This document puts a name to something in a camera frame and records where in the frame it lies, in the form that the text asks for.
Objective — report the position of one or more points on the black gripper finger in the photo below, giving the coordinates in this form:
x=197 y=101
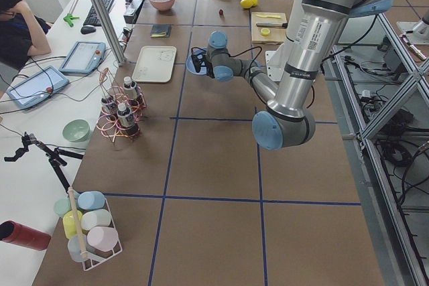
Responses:
x=197 y=65

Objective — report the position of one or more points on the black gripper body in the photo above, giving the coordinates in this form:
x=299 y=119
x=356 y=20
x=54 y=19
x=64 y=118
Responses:
x=210 y=72

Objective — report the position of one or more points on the blue plate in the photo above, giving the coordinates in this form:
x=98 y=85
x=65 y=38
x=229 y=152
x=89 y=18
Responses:
x=189 y=63

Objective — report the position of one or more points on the cream bear tray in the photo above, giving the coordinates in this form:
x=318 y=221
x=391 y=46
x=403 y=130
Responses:
x=154 y=64

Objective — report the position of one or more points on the grey folded cloth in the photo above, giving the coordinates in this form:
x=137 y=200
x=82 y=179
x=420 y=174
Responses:
x=160 y=31

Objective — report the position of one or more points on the steel knife sharpener rod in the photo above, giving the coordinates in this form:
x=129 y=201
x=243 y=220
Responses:
x=273 y=25

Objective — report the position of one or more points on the dark tea bottle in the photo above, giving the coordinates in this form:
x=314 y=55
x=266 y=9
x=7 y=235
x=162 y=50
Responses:
x=127 y=120
x=130 y=88

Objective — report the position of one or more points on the half lemon slice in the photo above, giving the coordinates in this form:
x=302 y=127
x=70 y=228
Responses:
x=265 y=32

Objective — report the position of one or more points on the wooden cutting board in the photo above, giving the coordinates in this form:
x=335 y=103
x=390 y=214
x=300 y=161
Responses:
x=277 y=35

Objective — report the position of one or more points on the yellow plastic knife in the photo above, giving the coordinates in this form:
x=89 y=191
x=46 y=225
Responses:
x=269 y=16

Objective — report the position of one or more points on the black computer mouse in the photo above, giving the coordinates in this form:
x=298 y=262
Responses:
x=87 y=29

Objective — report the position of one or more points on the blue teach pendant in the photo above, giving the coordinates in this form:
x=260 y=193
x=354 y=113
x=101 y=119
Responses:
x=83 y=58
x=37 y=88

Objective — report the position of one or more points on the mint green bowl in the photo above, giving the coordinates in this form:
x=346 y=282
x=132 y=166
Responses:
x=76 y=131

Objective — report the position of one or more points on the seated person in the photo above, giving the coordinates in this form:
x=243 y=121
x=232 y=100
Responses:
x=23 y=34

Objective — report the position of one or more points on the blue plastic cup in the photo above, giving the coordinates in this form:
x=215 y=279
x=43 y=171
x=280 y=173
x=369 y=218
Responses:
x=91 y=200

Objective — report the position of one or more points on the white plastic cup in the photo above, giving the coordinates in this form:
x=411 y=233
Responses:
x=100 y=217

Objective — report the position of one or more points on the pale pink plastic cup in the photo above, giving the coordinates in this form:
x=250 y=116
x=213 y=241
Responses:
x=103 y=238

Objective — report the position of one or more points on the yellow plastic cup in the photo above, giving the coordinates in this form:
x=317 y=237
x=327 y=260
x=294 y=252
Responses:
x=69 y=224

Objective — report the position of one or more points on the red cylinder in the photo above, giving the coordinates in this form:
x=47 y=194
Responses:
x=25 y=236

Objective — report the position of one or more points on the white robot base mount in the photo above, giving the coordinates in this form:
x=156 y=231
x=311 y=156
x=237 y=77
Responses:
x=274 y=65

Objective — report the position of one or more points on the copper wire bottle rack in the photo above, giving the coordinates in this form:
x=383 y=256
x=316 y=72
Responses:
x=112 y=94

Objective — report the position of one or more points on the white wire cup rack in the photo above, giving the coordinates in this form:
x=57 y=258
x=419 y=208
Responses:
x=78 y=248

